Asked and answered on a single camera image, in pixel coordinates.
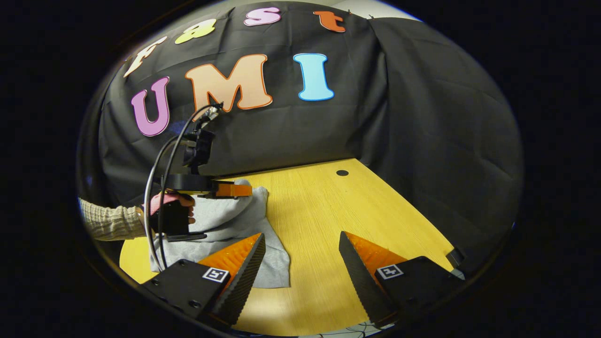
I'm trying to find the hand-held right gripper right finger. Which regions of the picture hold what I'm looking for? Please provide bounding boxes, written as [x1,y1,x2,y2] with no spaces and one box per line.
[339,231,465,328]

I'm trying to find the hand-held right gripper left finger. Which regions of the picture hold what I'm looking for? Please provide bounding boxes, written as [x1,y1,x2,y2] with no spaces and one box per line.
[141,233,266,328]

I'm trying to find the grey sweatshirt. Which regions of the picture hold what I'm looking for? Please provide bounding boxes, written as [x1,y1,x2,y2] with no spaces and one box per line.
[149,178,291,288]

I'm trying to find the black backdrop cloth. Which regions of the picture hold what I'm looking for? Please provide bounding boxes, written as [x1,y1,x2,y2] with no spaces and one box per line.
[77,2,524,277]

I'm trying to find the black cable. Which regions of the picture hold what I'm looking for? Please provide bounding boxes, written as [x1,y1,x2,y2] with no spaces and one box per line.
[143,135,165,274]
[157,103,222,270]

